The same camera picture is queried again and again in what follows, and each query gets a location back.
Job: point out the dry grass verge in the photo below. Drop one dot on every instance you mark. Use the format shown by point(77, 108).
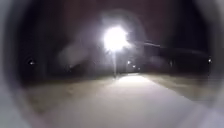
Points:
point(180, 85)
point(63, 91)

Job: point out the grey paved path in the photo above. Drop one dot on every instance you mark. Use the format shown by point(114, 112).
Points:
point(133, 106)

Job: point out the street lamp on pole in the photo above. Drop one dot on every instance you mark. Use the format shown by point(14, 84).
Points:
point(115, 63)
point(128, 62)

